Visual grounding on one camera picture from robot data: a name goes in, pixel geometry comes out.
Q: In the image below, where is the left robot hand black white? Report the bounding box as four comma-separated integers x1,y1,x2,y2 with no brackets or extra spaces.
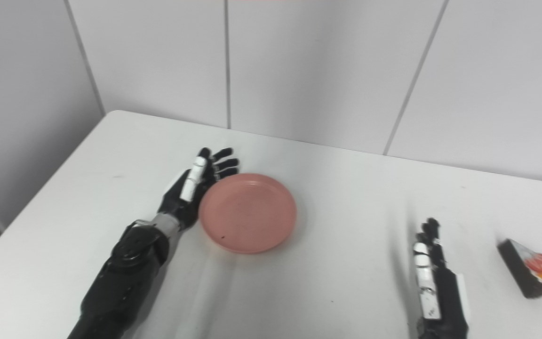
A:
157,147,240,230

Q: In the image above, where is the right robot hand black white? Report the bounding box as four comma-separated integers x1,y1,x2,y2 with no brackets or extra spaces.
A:
412,218,470,339

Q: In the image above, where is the pink plate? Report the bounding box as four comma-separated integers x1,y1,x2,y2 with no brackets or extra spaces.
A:
199,173,297,255

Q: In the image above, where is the slice of cake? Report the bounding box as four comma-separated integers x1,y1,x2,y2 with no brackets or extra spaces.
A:
497,239,542,299

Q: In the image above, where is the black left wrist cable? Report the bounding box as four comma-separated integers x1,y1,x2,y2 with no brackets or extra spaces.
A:
121,219,150,238

